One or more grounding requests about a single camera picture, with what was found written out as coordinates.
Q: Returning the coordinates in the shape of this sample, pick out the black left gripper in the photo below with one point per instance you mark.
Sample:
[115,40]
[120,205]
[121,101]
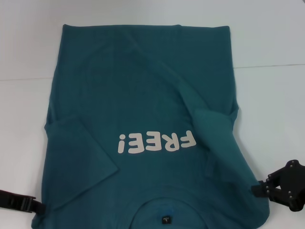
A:
[12,200]

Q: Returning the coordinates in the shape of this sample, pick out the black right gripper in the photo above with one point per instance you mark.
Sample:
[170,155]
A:
[289,186]

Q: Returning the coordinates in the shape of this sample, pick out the teal blue FREE! t-shirt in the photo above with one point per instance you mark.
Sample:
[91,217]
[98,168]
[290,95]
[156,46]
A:
[143,83]

